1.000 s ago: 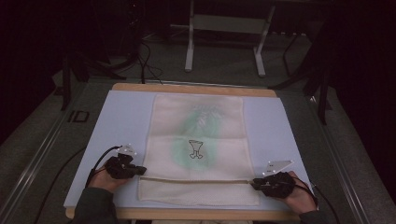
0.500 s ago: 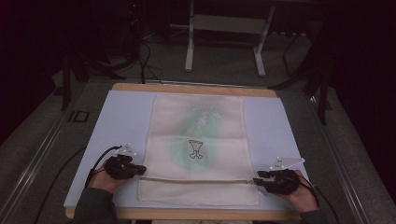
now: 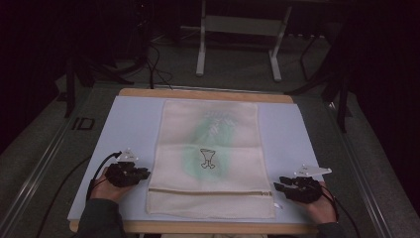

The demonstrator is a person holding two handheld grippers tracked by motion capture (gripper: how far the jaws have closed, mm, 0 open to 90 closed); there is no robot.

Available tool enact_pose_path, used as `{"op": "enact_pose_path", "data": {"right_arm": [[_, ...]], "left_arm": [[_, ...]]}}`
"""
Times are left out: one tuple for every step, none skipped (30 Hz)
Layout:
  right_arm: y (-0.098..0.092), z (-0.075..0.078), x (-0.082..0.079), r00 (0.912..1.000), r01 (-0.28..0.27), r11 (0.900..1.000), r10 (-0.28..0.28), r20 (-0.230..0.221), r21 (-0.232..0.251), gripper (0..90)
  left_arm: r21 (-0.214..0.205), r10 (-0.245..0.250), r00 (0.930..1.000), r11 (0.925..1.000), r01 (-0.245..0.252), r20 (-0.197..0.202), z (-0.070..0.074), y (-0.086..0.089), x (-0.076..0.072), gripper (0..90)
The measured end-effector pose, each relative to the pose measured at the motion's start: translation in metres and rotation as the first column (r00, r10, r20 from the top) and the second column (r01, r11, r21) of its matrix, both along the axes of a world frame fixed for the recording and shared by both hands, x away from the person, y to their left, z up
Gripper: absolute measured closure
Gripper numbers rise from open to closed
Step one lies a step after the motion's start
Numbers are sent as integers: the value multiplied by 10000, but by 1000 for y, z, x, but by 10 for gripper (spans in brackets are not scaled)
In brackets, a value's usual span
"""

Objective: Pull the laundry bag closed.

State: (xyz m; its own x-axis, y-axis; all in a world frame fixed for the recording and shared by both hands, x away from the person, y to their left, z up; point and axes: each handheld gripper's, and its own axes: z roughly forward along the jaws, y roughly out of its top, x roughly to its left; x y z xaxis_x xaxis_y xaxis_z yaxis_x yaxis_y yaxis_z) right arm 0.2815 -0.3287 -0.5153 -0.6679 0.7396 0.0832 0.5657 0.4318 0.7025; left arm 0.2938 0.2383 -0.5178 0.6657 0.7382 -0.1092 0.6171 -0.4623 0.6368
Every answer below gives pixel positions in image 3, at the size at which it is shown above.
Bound black stand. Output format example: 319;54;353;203
63;54;136;119
284;31;354;134

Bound black floor cable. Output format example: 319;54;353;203
35;155;93;238

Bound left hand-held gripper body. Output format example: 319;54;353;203
104;148;144;188

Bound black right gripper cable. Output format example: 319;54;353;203
320;184;362;238

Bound black floor cables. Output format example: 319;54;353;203
144;41;175;90

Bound white mesh laundry bag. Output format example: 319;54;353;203
145;99;284;220

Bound person's left hand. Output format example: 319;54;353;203
89;166;137;203

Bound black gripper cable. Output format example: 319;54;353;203
85;150;123;203
320;184;362;238

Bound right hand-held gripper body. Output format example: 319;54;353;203
282;164;333;204

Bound green garment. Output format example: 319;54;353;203
181;110;233;181

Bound white metal stand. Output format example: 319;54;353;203
180;0;294;83

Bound metal floor rail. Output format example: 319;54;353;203
0;108;85;238
324;101;394;238

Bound person's right hand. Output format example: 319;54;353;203
296;180;339;226

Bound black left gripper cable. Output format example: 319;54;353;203
85;150;123;203

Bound light blue mat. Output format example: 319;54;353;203
66;95;339;225

